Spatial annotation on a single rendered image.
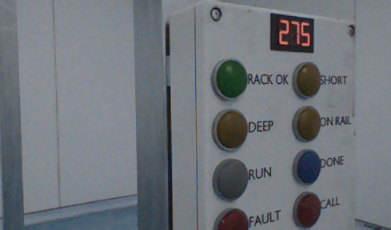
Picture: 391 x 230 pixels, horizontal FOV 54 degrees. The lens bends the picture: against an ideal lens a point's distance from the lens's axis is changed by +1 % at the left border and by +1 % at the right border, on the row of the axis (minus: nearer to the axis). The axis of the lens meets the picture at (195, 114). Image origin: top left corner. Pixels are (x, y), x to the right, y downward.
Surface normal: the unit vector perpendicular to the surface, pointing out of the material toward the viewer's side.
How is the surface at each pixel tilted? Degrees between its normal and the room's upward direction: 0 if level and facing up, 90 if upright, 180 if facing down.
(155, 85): 90
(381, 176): 90
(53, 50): 90
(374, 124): 90
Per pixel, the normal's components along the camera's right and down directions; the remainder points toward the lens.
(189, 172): -0.85, 0.04
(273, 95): 0.55, 0.04
